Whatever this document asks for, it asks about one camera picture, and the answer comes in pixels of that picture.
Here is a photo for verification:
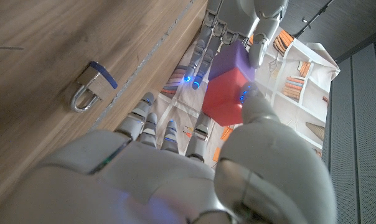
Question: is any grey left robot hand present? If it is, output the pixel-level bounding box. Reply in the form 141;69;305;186
183;0;290;91

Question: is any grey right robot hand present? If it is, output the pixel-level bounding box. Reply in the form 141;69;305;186
0;81;338;224

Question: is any purple magnetic block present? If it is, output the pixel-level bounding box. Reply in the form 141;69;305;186
208;39;256;82

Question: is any red magnetic block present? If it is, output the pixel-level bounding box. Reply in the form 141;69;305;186
201;67;254;127

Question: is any printed bookshelf backdrop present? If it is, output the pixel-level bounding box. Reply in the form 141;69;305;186
150;26;341;169

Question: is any silver padlock with blue band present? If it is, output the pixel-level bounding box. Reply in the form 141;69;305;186
70;60;119;113

